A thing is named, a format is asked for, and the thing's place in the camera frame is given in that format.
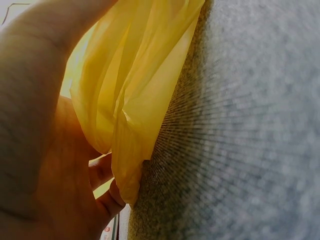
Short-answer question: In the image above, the yellow plastic bag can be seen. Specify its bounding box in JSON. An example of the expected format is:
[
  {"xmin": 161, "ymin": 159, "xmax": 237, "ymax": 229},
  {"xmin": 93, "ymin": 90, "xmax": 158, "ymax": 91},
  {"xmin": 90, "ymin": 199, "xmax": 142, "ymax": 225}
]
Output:
[{"xmin": 66, "ymin": 0, "xmax": 206, "ymax": 206}]

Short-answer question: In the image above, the person's left hand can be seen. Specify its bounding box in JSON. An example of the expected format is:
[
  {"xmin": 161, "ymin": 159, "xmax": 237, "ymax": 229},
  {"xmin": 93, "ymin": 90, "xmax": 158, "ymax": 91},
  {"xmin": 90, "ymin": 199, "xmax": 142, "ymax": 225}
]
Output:
[{"xmin": 0, "ymin": 0, "xmax": 127, "ymax": 240}]

